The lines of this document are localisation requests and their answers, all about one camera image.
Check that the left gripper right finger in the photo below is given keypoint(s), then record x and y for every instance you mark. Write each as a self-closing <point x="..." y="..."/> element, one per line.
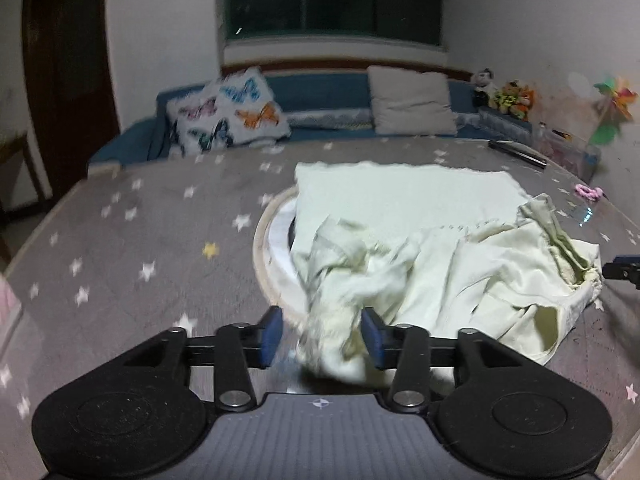
<point x="406" y="351"/>

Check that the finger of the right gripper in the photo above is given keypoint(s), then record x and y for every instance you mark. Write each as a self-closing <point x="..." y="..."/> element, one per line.
<point x="623" y="268"/>

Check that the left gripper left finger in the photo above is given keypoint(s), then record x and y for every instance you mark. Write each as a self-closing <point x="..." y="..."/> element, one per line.
<point x="240" y="347"/>

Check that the pale green t-shirt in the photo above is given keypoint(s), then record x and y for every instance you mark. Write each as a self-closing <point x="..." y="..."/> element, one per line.
<point x="434" y="247"/>

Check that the clear plastic box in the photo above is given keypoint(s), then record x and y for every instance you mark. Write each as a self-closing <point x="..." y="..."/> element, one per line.
<point x="572" y="153"/>

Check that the black remote control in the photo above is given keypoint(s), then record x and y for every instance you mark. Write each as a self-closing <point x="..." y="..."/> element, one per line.
<point x="519" y="151"/>

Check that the colourful pinwheel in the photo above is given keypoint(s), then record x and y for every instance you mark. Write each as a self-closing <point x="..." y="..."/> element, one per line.
<point x="616" y="99"/>

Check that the orange yellow plush toy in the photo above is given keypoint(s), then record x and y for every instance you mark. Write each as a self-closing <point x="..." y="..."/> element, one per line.
<point x="514" y="99"/>

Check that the panda plush toy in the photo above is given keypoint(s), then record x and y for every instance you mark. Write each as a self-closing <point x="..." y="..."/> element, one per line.
<point x="484" y="88"/>

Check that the pink tissue pack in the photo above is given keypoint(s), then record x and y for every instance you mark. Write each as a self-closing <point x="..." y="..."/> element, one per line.
<point x="10" y="310"/>

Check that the butterfly print pillow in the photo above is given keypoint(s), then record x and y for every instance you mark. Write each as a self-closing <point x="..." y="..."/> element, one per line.
<point x="238" y="110"/>

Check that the grey plain pillow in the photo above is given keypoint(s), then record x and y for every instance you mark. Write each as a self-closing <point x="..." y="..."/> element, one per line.
<point x="409" y="103"/>

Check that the blue sofa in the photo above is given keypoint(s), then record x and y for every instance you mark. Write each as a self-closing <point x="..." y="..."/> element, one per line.
<point x="320" y="106"/>

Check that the dark wooden door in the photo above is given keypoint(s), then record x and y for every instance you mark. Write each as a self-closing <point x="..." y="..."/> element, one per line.
<point x="68" y="85"/>

